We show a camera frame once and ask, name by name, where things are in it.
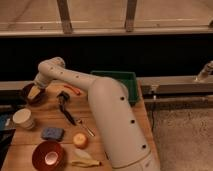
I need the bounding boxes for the orange fruit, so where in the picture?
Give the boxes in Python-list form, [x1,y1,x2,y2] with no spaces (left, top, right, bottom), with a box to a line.
[73,133,88,149]

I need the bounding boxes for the black handled brush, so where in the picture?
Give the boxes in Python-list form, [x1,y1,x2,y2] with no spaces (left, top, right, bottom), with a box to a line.
[57,91,76,125]

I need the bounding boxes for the purple bowl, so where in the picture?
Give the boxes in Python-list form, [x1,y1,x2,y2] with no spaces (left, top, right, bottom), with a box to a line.
[21,83,45,105]

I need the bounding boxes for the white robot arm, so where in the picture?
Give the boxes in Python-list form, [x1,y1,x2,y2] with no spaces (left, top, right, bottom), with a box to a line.
[34,57,161,171]

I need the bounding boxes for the white paper cup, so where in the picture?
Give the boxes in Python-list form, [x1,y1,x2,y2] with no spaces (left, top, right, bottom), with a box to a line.
[12,108,35,130]

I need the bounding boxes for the metal rail beam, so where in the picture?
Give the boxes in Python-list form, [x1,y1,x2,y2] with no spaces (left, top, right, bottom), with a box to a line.
[137,75,213,110]

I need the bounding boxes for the red bowl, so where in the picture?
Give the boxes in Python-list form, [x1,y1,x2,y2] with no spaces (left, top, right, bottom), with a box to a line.
[32,140,64,171]

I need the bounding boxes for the blue sponge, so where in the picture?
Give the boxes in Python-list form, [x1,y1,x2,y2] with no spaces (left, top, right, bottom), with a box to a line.
[41,127,64,141]

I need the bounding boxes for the green plastic tray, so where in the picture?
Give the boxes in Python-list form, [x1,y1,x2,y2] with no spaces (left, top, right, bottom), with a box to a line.
[91,70,139,106]

